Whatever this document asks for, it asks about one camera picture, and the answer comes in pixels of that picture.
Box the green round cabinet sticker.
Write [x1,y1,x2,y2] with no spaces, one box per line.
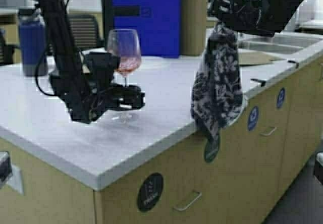
[203,134,221,163]

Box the white label plate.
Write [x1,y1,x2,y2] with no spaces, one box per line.
[1,164,25,195]

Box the black white floral cloth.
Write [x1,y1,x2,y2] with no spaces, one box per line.
[189,22,245,150]

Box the dark round cabinet sticker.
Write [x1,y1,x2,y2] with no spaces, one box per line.
[137,173,164,212]

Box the wine glass with pink residue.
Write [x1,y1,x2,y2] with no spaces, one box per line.
[106,28,142,123]

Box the blue bin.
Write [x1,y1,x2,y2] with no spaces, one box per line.
[101,0,181,58]

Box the black mesh office chair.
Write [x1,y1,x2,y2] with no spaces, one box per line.
[47,14,104,55]

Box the metal cabinet drawer handle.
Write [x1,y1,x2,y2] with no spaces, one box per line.
[172,190,202,212]

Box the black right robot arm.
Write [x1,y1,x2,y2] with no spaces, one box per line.
[207,0,304,37]

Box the wooden island cabinet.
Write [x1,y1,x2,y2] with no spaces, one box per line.
[1,33,322,223]

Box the stainless steel sink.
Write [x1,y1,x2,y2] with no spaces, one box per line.
[238,35,321,54]

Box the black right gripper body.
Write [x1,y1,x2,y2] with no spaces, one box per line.
[207,0,262,31]

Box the dark blue water bottle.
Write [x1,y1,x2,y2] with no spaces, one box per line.
[18,8,48,77]

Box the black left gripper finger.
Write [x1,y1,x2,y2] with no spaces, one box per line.
[119,85,145,98]
[118,96,145,109]

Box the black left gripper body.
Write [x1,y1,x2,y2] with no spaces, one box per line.
[49,52,131,124]

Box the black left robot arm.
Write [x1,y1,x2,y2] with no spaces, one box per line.
[34,0,145,124]

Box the brown mat by sink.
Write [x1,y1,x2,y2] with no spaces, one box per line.
[239,51,282,66]

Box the blue round cabinet sticker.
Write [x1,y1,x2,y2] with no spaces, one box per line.
[247,106,259,131]

